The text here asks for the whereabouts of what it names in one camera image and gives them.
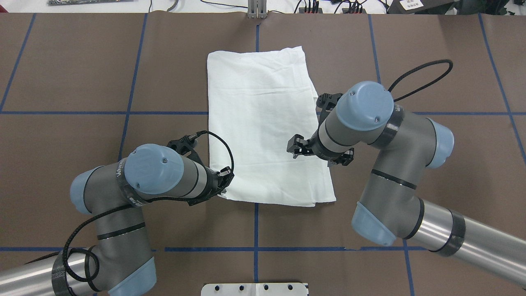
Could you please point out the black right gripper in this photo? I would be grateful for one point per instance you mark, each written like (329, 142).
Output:
(319, 152)

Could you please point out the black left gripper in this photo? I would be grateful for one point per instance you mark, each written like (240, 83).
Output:
(213, 183)

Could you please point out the white long-sleeve printed shirt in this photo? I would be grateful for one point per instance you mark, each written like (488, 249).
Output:
(256, 103)

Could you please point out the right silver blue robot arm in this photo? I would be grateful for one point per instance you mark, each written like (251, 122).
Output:
(388, 209)

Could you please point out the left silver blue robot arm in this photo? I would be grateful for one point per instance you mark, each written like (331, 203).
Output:
(111, 251)

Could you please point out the white central mounting column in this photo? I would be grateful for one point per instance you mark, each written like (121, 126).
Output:
(256, 289)

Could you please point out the aluminium frame post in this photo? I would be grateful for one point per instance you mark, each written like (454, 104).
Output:
(257, 9)

